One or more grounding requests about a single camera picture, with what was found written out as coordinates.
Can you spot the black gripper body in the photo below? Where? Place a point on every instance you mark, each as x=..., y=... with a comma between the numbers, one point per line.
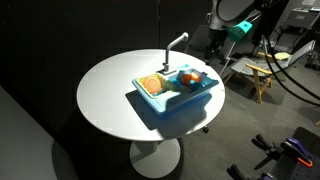
x=215, y=43

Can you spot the orange toy mug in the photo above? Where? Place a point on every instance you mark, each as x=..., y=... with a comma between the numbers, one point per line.
x=186, y=79

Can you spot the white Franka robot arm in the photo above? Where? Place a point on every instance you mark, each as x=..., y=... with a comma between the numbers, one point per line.
x=238, y=10

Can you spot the blue toy mug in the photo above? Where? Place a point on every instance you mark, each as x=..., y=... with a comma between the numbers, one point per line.
x=197, y=86

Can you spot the light blue toy sink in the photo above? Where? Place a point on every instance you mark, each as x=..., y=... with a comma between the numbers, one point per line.
x=173, y=101

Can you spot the dark grey office chair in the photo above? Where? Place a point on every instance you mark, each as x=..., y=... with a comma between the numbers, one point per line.
x=198, y=41

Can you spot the grey toy faucet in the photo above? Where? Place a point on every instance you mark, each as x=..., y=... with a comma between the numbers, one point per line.
x=168, y=50

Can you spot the wooden folding canvas chair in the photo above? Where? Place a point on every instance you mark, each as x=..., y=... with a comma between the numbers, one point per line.
x=263, y=68

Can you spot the yellow toy dish rack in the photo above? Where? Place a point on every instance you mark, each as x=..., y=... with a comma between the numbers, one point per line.
x=168, y=85

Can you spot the orange toy plate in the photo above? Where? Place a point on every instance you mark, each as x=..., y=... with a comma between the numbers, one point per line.
x=152, y=85

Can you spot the pale green round object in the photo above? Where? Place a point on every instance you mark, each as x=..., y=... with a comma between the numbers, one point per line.
x=282, y=56

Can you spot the grey equipment cart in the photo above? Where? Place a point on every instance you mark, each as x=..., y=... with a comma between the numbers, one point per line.
x=303, y=18

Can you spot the black perforated mounting board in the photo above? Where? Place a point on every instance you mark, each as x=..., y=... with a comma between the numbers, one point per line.
x=308, y=136

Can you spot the purple and orange clamp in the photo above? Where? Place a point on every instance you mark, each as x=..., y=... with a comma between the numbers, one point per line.
x=298, y=150

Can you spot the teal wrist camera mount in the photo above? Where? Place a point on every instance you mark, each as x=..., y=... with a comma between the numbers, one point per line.
x=240, y=30

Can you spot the white table pedestal base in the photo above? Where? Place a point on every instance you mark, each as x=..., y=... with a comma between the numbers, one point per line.
x=155, y=158

